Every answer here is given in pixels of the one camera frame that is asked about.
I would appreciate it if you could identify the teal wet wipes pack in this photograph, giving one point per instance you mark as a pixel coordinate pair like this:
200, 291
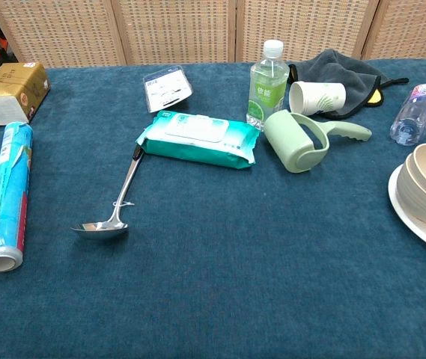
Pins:
197, 140

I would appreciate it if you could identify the light green lint roller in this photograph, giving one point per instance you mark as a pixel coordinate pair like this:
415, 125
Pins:
291, 144

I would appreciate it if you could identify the green label water bottle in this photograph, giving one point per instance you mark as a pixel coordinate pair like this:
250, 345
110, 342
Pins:
267, 93

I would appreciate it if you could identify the white blister card package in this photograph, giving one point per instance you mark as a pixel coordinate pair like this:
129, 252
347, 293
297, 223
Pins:
167, 88

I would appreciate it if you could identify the blue tablecloth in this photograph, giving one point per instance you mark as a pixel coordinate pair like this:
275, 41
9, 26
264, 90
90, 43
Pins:
212, 291

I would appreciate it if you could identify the stainless steel ladle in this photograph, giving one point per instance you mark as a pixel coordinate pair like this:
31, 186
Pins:
102, 228

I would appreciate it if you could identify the white paper cup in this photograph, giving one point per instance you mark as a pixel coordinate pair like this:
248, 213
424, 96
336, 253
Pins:
319, 97

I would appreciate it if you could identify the wicker folding screen panel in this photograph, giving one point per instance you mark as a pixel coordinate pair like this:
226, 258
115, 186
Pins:
306, 22
175, 30
59, 30
411, 30

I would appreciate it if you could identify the grey towel with yellow patch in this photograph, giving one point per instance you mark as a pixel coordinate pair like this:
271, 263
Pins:
332, 69

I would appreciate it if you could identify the white plate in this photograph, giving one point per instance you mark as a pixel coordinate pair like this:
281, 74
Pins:
407, 224

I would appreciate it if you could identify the blue cling film roll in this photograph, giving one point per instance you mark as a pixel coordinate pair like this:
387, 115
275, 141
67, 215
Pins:
8, 194

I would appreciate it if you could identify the clear bottle purple label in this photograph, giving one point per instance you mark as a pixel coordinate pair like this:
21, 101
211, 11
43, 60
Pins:
414, 114

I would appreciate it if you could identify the gold tissue pack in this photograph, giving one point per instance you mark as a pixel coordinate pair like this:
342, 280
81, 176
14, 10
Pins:
10, 88

